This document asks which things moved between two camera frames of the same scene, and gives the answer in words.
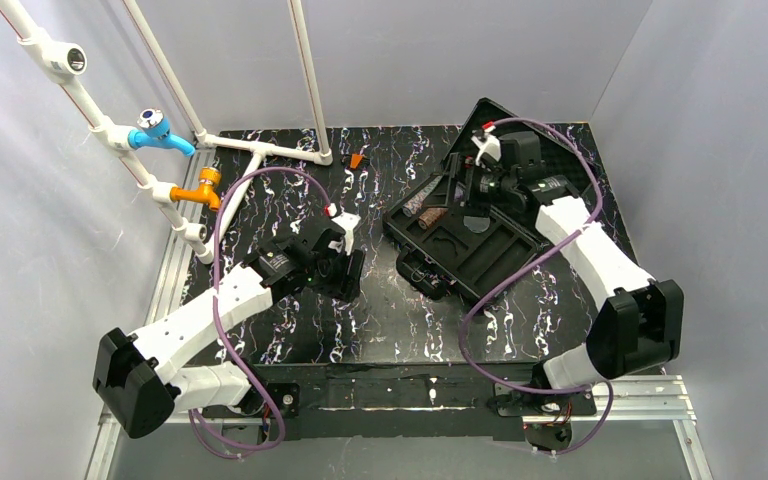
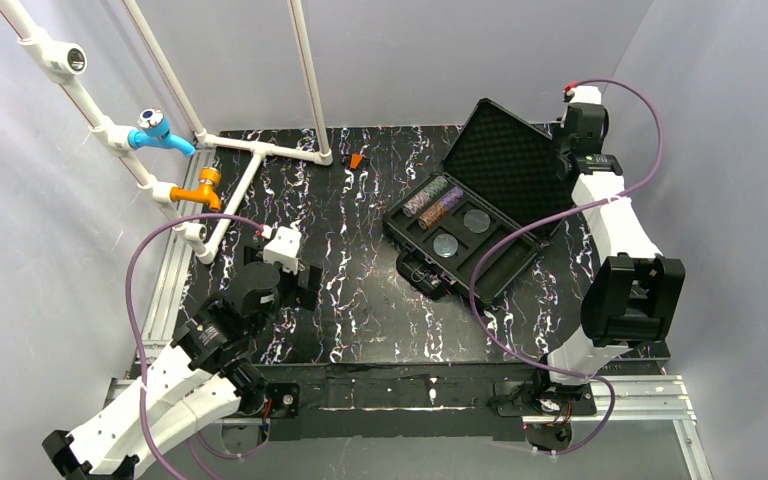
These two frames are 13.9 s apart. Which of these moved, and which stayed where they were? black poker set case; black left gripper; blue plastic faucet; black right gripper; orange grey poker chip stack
Moved: black right gripper; black left gripper
Stayed: blue plastic faucet; black poker set case; orange grey poker chip stack
